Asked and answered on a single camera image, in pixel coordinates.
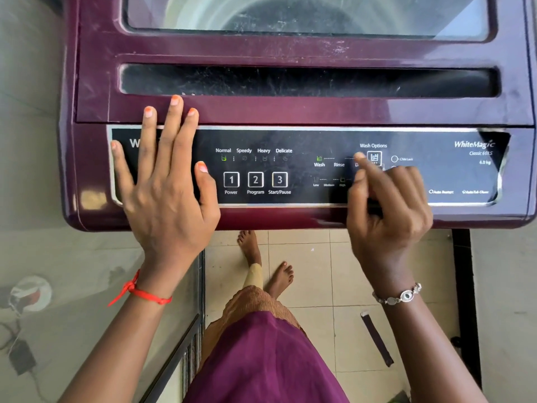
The person's left little finger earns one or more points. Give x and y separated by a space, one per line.
121 167

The beige trouser leg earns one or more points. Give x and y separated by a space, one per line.
254 276

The purple dress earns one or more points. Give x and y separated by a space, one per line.
264 360

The person's left forearm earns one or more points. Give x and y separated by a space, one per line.
126 344

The person's right thumb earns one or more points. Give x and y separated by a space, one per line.
357 197

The person's left middle finger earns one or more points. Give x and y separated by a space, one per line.
173 125

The person's left thumb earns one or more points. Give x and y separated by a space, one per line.
208 193

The person's right foot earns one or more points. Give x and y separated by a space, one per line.
280 279

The brown ribbed garment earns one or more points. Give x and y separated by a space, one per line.
251 302

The black charger adapter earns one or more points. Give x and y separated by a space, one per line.
22 356

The person's foot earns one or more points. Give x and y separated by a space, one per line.
280 279
249 247

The maroon top-load washing machine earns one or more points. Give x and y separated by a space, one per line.
293 50

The dark flat strip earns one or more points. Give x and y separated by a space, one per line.
376 337

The person's left hand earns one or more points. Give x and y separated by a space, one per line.
163 209

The person's right hand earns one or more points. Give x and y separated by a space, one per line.
390 234

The maroon washer lid with window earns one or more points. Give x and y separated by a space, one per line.
302 52

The person's right forearm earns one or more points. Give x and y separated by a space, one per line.
423 352

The black washer control panel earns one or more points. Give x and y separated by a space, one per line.
302 184

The person's left foot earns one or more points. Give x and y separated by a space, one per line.
249 247

